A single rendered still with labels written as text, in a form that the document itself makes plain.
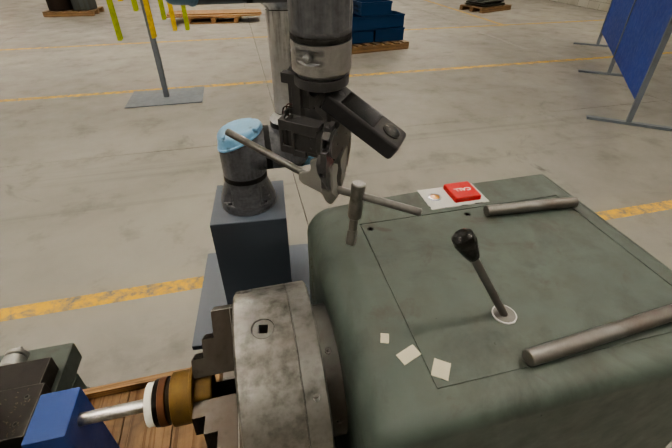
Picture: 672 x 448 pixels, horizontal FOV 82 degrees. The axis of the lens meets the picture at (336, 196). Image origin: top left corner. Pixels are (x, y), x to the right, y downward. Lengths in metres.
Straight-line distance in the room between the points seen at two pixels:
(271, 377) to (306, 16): 0.47
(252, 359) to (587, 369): 0.45
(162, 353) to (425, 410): 1.84
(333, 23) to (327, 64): 0.05
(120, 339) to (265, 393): 1.84
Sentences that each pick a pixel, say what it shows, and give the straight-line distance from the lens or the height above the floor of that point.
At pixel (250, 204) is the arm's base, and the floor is 1.13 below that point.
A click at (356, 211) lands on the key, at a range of 0.60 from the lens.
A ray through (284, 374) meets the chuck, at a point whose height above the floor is 1.21.
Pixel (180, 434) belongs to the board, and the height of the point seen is 0.88.
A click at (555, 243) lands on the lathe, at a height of 1.25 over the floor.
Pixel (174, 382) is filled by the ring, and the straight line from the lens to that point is 0.75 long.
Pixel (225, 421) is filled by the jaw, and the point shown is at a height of 1.11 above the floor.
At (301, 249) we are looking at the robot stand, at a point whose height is 0.75.
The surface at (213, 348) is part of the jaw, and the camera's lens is 0.74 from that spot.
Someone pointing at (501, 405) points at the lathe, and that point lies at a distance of 0.58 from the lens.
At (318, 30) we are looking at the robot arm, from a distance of 0.47.
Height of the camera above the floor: 1.73
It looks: 34 degrees down
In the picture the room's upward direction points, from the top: straight up
